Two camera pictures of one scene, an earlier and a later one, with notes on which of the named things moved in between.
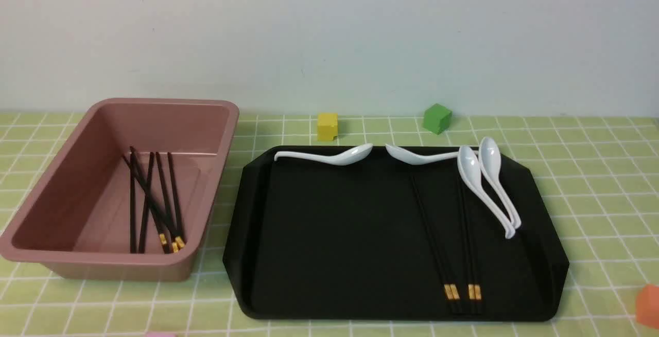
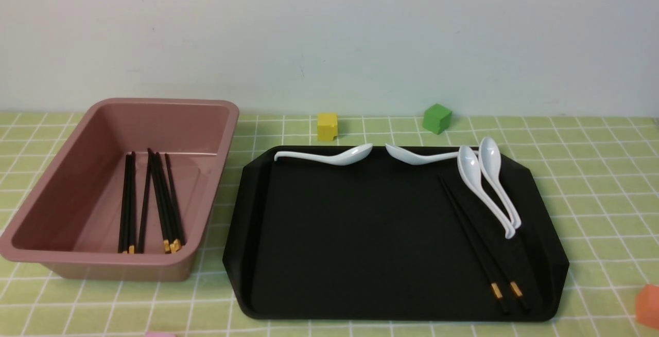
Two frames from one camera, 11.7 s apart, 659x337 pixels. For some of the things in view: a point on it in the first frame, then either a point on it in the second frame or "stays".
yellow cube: x=327 y=126 stays
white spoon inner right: x=469 y=163 stays
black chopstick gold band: x=450 y=296 to x=124 y=238
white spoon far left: x=349 y=157 stays
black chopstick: x=132 y=158 to x=171 y=247
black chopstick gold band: x=454 y=286 to x=132 y=202
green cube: x=437 y=118 stays
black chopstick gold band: x=470 y=286 to x=494 y=285
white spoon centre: x=413 y=159 stays
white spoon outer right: x=489 y=157 stays
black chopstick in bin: x=145 y=203 stays
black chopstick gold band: x=477 y=286 to x=514 y=284
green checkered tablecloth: x=601 y=175 stays
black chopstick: x=133 y=151 to x=166 y=244
